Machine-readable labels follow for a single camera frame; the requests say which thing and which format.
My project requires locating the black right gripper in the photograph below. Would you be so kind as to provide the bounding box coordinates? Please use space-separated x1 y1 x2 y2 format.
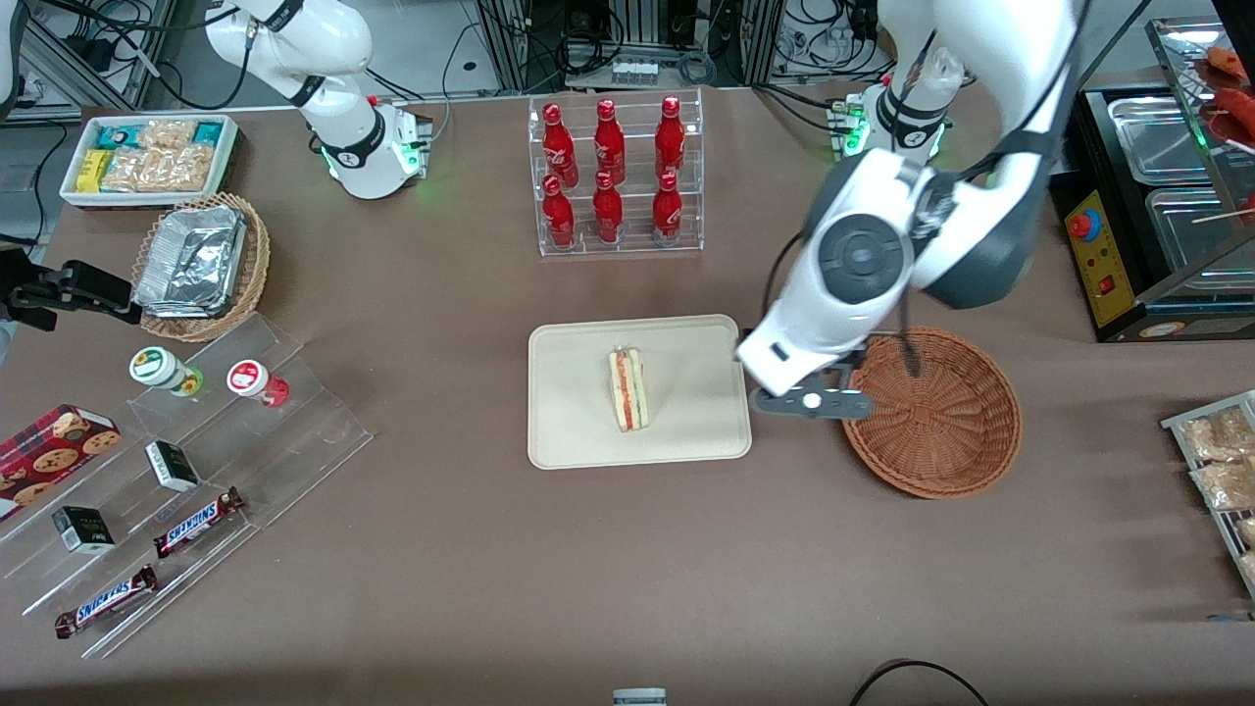
0 245 144 331

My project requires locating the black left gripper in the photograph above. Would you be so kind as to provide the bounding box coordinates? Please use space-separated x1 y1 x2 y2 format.
819 345 873 392

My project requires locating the triangle sandwich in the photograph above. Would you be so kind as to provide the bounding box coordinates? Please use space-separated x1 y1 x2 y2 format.
608 345 651 432

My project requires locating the aluminium foil tray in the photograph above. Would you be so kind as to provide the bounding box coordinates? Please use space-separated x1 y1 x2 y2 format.
133 206 248 319

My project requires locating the round brown wicker basket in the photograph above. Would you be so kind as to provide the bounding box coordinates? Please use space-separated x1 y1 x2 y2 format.
841 327 1023 500

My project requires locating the oval tan wicker basket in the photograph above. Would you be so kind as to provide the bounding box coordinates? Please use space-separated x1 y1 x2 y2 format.
130 192 272 343

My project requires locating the cream plastic tray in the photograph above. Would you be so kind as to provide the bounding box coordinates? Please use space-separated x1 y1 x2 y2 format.
527 314 753 471

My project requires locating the green lid cup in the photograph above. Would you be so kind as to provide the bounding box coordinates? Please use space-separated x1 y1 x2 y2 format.
128 346 205 397

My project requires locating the clear cracker bag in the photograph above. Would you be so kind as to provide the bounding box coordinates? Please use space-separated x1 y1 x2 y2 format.
157 145 217 192
137 119 200 151
100 147 163 193

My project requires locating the red cookie box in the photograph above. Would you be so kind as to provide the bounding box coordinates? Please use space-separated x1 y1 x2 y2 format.
0 404 123 523

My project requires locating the red lid cup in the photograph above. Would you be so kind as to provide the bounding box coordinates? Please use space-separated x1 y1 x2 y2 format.
226 360 290 408

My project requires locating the small black box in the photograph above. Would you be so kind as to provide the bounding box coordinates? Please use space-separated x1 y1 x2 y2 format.
145 440 201 492
51 506 117 555

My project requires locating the white plastic snack bin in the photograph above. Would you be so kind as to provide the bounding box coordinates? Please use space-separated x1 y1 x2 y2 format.
59 114 240 210

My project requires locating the red cola bottle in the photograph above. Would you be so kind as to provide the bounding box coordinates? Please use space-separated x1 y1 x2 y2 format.
654 95 686 179
652 172 683 241
593 98 627 185
541 175 577 249
541 102 579 187
592 171 625 244

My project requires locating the clear acrylic stepped display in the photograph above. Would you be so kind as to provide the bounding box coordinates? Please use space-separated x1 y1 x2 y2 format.
0 312 375 660

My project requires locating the clear acrylic bottle rack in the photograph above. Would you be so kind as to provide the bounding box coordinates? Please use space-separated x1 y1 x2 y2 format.
527 88 705 258

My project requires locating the Snickers chocolate bar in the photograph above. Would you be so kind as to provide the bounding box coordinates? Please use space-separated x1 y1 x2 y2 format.
152 487 246 560
54 565 159 639

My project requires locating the black food warmer machine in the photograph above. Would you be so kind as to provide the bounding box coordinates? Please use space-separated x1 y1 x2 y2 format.
1049 15 1255 344

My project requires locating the steel warmer pan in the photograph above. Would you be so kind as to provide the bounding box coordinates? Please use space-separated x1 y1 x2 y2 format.
1108 95 1209 185
1145 186 1255 295

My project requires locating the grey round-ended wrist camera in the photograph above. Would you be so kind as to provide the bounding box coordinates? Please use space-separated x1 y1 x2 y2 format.
750 386 875 422

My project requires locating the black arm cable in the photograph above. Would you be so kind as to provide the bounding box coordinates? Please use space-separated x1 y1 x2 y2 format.
767 0 1091 381

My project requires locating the black looped cable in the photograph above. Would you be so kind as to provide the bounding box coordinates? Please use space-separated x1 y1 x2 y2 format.
848 659 991 706

